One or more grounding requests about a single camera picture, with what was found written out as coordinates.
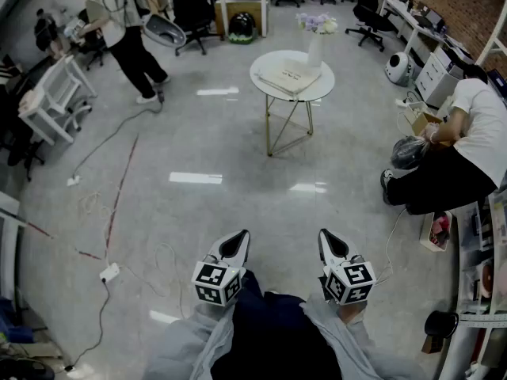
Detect red floor tape strip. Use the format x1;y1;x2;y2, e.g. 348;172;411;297
74;135;139;261

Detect white ceramic vase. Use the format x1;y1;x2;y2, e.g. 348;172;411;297
307;33;324;69

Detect person's left forearm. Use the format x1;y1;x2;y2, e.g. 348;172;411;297
142;305;234;380

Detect black round stool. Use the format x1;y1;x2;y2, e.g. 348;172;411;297
424;310;459;340

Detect beige drawstring cloth bag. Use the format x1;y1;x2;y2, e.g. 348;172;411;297
257;57;322;95

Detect white basket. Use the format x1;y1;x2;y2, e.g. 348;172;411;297
418;211;453;252

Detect white dome backpack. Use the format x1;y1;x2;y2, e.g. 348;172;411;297
384;51;415;88

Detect round white side table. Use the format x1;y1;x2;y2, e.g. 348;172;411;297
249;49;336;158

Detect white open box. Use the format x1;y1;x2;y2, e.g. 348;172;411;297
402;101;431;134

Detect person's right forearm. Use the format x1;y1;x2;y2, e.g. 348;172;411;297
316;301;401;380

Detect artificial flower bouquet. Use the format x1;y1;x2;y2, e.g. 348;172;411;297
295;12;340;36

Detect black helmet with green trim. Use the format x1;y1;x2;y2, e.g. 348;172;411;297
227;12;259;45

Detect white drawer cabinet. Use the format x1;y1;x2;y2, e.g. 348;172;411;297
414;51;460;108

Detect white power strip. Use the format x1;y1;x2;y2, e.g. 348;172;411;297
98;262;121;285

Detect thin white floor cable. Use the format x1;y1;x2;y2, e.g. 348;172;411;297
118;242;187;320

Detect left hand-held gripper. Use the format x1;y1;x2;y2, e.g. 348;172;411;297
192;230;250;307

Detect person's legs in navy trousers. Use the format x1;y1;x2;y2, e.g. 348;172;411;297
212;269;341;380

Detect long white desk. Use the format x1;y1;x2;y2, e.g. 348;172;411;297
378;0;472;67

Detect clear plastic bag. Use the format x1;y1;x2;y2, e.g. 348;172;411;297
390;135;429;170

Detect white printer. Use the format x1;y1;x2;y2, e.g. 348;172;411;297
441;36;476;70

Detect grey floor cable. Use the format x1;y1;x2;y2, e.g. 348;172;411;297
73;89;166;178

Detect black floor cable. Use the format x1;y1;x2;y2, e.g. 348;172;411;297
65;279;112;372

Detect person's light grey shirt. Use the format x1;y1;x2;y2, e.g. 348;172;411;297
142;293;401;380

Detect cardboard box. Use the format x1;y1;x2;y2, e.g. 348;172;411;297
410;111;452;148

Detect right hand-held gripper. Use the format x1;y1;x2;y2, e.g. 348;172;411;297
318;229;376;306

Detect black computer monitor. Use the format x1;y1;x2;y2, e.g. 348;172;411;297
419;8;447;31

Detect grey plastic shell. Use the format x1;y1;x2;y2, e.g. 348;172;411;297
129;0;188;49

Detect white low table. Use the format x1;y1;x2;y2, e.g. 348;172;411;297
17;53;98;146

